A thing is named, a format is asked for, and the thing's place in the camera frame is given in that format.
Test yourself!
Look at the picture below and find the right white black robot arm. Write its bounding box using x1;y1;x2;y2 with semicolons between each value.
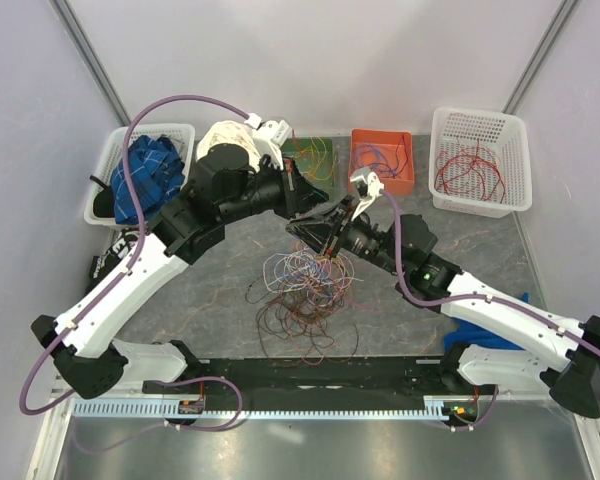
286;196;600;419

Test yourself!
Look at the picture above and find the green drawer box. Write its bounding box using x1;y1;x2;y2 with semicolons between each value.
282;137;337;195

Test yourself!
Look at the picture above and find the orange drawer box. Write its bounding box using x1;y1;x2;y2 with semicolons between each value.
348;129;415;196

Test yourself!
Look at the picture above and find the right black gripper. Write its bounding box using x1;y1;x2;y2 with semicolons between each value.
287;193;405;276

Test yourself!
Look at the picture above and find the light blue cable duct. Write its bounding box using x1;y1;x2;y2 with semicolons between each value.
71;398;477;421

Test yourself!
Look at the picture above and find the multicolour wire pile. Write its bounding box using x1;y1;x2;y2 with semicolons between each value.
244;239;381;369

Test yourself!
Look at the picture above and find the right white plastic basket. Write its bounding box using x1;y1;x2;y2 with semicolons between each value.
428;107;533;219

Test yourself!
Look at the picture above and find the yellow wire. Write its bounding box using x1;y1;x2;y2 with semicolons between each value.
292;135;339;183

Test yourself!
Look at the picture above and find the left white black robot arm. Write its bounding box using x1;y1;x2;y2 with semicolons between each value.
31;144;329;399

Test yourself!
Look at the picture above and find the cream white cloth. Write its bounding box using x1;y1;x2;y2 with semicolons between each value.
195;120;261;171

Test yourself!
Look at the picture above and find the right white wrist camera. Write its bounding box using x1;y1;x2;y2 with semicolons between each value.
349;166;385;220

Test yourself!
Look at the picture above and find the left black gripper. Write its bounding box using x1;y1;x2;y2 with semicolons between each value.
221;153;330;225

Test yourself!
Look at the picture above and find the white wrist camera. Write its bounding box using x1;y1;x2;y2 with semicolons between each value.
349;166;385;220
244;113;292;170

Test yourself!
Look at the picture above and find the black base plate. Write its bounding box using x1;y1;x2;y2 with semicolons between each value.
142;355;496;401

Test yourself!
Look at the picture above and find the black cloth in basket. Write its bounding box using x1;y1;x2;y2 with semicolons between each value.
89;175;114;219

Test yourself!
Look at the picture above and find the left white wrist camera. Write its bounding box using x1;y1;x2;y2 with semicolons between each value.
244;113;292;170

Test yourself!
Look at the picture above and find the red wire in basket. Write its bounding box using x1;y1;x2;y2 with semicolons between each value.
433;113;508;205

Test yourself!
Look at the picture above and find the black printed t-shirt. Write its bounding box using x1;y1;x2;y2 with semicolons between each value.
85;229;139;294

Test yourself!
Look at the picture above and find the blue wire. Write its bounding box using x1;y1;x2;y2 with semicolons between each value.
353;141;406;180
359;133;411;179

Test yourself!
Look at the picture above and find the blue plaid cloth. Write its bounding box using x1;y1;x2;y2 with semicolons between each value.
110;135;185;225

